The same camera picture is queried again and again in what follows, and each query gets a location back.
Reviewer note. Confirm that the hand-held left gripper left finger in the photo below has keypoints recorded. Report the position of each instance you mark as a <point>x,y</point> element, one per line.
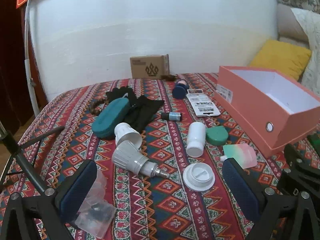
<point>77,190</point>

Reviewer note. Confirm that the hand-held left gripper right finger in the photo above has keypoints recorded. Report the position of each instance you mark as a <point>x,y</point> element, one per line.
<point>241,190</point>

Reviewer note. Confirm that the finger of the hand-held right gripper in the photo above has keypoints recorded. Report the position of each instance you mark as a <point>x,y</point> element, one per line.
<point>297,156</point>
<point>287,180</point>

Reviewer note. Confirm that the orange cardboard box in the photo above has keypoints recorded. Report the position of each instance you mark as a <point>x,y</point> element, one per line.
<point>252,112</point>

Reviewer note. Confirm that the small dark bottle blue label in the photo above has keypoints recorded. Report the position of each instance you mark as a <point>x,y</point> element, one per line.
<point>172,116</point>

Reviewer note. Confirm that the black glove with green pattern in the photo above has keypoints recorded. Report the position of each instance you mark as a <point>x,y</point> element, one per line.
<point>145,110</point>

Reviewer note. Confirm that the clear plastic bag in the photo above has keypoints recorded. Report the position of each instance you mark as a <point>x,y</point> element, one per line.
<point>96,215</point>

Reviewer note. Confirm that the pastel gradient spout pouch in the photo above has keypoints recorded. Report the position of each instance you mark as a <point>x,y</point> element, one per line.
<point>241,156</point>

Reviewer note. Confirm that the white round lid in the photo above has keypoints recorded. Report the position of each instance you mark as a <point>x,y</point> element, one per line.
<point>198,177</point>

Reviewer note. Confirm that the green plastic case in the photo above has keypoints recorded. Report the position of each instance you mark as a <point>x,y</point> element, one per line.
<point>217,135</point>

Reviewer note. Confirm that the grey led bulb base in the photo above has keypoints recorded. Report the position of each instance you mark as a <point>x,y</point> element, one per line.
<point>132,158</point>

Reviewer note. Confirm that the white plastic bottle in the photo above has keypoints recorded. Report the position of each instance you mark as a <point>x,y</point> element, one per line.
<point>196,137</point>

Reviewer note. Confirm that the white plastic cup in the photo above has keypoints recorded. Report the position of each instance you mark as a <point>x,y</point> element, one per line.
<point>127,133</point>

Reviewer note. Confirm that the teal glasses case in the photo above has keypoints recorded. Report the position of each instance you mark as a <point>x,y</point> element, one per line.
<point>110,118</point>

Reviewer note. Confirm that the patterned red tablecloth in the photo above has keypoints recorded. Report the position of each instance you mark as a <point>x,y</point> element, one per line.
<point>160,205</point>

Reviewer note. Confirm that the large white barcode card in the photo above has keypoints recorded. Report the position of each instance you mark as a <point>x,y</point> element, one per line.
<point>203,105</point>

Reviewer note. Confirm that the yellow pillow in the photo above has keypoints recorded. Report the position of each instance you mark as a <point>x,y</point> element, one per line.
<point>281,57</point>

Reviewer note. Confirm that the black glove with white logo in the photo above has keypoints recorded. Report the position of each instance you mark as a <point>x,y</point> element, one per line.
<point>116,95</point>

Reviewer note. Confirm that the small white label card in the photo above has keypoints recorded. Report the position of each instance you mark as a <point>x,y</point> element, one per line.
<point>195,91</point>

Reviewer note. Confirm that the navy blue small jar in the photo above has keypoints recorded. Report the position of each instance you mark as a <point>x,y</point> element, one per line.
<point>179,90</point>

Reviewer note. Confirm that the cream floral cloth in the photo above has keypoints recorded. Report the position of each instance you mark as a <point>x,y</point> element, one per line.
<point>312,37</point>

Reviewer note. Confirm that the beige pillow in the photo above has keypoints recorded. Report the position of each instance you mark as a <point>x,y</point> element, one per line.
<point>287,25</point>

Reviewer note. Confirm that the brown cardboard box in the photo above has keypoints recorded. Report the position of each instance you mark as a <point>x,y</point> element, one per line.
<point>147,67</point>

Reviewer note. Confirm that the white pipe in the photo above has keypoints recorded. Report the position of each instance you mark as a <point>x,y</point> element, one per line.
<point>28,55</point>

